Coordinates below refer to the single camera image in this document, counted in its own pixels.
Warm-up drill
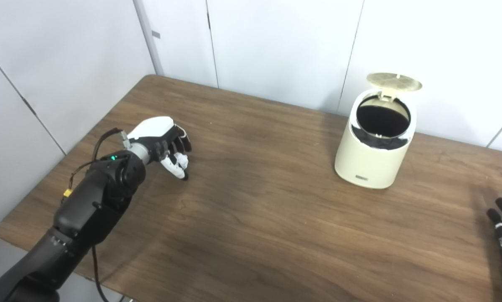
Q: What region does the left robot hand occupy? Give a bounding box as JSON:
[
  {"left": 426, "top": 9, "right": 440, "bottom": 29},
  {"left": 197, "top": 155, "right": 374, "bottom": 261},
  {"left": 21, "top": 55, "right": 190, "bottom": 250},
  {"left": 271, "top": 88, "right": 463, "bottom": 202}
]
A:
[{"left": 126, "top": 117, "right": 192, "bottom": 181}]

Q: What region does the cream-colored bin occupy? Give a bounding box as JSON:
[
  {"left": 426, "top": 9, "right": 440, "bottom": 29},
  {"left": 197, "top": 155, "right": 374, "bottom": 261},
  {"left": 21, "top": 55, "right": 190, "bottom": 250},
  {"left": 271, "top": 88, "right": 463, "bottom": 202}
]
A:
[{"left": 335, "top": 88, "right": 417, "bottom": 189}]

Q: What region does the round cream bin lid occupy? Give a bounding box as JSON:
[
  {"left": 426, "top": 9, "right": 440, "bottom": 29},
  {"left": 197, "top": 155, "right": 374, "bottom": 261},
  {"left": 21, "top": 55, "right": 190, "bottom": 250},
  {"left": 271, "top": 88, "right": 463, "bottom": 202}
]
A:
[{"left": 367, "top": 73, "right": 423, "bottom": 99}]

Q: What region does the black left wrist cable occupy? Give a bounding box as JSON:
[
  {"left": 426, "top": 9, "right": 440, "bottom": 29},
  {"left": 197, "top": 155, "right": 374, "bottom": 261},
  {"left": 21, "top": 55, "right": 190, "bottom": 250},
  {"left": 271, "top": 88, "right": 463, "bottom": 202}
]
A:
[{"left": 61, "top": 128, "right": 130, "bottom": 302}]

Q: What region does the grey wall corner strip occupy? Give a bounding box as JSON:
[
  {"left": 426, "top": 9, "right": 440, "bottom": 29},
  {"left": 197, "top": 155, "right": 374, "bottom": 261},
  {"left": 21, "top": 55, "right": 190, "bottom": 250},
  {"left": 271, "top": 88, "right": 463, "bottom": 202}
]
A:
[{"left": 133, "top": 0, "right": 165, "bottom": 76}]

